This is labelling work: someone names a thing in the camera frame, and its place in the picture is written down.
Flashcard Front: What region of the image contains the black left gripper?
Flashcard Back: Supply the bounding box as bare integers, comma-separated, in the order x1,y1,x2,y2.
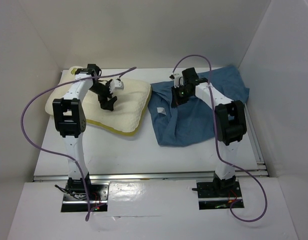
89,80,117,112

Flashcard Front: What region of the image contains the cream quilted pillow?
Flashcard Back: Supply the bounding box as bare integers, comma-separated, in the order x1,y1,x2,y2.
45,66,151,136

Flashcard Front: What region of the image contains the blue pillowcase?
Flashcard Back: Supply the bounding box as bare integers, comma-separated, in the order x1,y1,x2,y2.
148,65,249,147

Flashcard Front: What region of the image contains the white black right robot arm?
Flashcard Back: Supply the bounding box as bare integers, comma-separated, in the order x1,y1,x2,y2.
169,67,247,197

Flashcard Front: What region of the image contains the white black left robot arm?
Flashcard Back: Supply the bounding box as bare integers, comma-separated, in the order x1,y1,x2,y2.
52,64,124,200

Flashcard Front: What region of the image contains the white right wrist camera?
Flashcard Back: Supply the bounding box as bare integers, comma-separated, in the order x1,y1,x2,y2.
169,73,184,88

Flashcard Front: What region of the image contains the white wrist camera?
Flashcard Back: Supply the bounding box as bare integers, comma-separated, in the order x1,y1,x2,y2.
109,78,124,93
169,73,184,88

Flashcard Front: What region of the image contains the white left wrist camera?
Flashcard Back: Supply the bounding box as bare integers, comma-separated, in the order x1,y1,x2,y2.
109,78,124,93

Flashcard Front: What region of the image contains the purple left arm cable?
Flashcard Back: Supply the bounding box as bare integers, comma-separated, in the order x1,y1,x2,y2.
21,66,137,222

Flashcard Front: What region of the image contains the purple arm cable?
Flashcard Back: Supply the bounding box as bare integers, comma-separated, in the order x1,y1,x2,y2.
172,54,268,222
21,66,137,222

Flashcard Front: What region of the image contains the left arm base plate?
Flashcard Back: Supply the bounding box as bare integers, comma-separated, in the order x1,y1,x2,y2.
61,183,109,213

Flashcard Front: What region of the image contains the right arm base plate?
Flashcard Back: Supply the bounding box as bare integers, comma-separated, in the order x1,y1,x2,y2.
191,181,244,210

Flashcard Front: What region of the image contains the aluminium right side rail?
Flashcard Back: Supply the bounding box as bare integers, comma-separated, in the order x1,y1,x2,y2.
244,104,269,178

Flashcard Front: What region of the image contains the aluminium rail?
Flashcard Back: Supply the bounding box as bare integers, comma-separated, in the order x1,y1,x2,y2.
244,104,269,178
33,168,269,182

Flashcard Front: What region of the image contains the aluminium front rail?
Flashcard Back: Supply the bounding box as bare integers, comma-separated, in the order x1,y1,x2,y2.
33,168,269,182

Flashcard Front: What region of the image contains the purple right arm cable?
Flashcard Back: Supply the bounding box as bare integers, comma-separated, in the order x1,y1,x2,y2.
172,54,268,222

